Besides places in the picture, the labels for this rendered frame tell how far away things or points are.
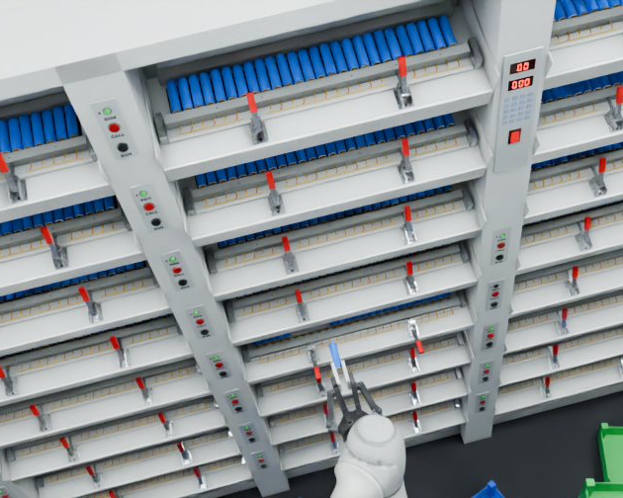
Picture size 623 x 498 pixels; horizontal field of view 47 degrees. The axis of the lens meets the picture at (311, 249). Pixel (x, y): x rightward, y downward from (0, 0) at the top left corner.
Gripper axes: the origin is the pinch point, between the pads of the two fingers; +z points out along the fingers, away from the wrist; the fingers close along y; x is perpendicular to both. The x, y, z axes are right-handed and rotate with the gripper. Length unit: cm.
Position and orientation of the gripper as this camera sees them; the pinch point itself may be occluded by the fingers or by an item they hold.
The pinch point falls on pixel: (341, 375)
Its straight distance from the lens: 172.8
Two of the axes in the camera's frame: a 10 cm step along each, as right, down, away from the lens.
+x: 1.6, 7.4, 6.6
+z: -2.0, -6.3, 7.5
